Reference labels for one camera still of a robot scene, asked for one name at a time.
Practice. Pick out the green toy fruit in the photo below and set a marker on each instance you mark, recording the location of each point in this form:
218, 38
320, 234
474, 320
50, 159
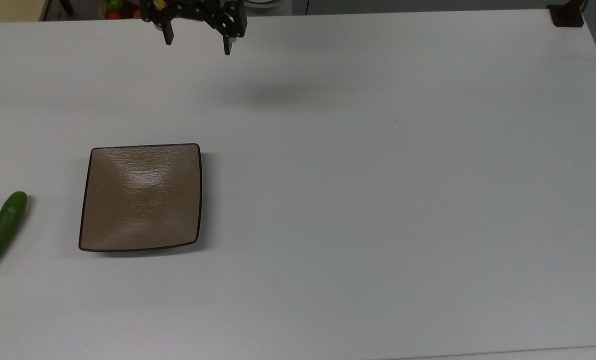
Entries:
114, 5

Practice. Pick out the beige wooden furniture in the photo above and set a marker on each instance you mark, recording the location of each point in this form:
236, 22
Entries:
10, 10

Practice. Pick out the green cucumber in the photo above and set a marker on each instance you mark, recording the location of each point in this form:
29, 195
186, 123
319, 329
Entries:
2, 227

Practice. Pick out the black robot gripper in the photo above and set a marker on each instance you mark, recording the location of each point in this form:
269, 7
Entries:
187, 7

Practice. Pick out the square brown ceramic plate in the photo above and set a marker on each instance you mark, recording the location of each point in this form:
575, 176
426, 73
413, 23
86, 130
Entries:
141, 197

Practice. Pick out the red toy fruit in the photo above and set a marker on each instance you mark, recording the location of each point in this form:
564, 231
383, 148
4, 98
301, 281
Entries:
113, 15

